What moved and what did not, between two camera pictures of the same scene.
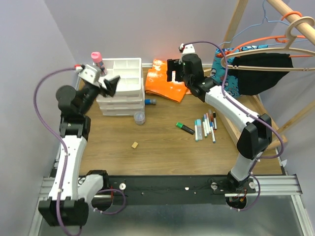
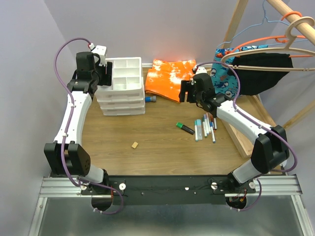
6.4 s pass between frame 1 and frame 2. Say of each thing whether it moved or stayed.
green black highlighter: stayed
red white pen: stayed
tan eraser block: stayed
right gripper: moved
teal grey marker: stayed
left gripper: moved
